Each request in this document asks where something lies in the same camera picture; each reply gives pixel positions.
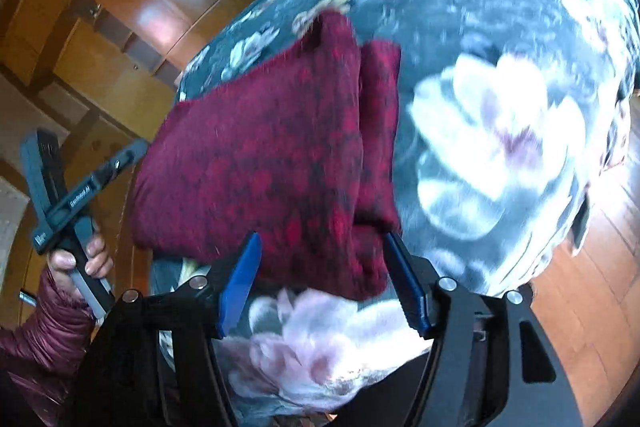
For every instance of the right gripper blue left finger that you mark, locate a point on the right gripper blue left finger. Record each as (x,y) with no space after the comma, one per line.
(153,362)

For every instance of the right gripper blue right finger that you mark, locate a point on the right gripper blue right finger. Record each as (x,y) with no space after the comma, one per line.
(491,363)

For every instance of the red black quilted garment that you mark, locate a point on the red black quilted garment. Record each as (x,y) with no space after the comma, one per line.
(298,150)

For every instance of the person's left hand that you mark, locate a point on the person's left hand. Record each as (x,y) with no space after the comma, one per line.
(98,265)

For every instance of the maroon puffer left sleeve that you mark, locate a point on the maroon puffer left sleeve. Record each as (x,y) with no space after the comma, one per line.
(40,358)

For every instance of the teal floral bed cover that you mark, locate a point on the teal floral bed cover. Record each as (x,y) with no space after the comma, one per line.
(507,111)

